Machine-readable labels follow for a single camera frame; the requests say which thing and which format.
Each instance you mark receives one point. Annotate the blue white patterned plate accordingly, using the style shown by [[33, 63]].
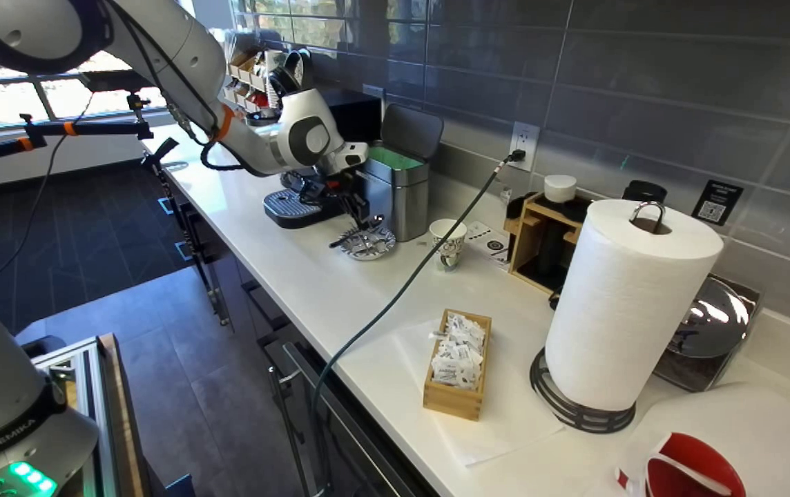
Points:
[[370, 247]]

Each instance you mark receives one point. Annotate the small wooden packet box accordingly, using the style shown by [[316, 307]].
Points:
[[453, 403]]

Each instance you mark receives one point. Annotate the wooden countertop organizer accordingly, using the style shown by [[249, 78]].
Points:
[[535, 245]]

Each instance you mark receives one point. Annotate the black camera stand bar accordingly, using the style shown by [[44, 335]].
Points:
[[54, 129]]

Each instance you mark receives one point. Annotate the white wall outlet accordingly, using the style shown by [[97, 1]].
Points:
[[525, 140]]

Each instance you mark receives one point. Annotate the black coffee machine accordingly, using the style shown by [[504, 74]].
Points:
[[357, 114]]

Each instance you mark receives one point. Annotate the black wall switch plate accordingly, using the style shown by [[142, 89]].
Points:
[[716, 202]]

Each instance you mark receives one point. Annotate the white paper packets bundle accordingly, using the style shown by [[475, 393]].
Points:
[[456, 356]]

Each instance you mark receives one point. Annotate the metal spoon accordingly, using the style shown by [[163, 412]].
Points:
[[344, 241]]

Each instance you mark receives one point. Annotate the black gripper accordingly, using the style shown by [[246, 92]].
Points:
[[344, 189]]

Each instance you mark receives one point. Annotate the stainless steel bin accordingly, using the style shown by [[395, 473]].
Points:
[[409, 197]]

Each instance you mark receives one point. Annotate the silver metal pot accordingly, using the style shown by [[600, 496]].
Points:
[[707, 328]]

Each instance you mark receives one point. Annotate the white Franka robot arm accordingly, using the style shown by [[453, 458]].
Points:
[[8, 405]]

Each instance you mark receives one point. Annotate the cluttered snack rack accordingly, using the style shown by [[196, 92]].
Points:
[[261, 70]]

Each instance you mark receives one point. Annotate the aluminium profile frame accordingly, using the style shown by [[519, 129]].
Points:
[[79, 369]]

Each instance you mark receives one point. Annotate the small white jar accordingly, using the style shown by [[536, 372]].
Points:
[[560, 189]]

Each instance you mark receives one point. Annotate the dark base cabinet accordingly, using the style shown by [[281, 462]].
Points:
[[231, 295]]

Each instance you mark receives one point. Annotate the white paper towel roll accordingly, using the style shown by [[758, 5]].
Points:
[[624, 306]]

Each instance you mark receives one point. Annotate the red white item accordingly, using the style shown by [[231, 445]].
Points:
[[688, 466]]

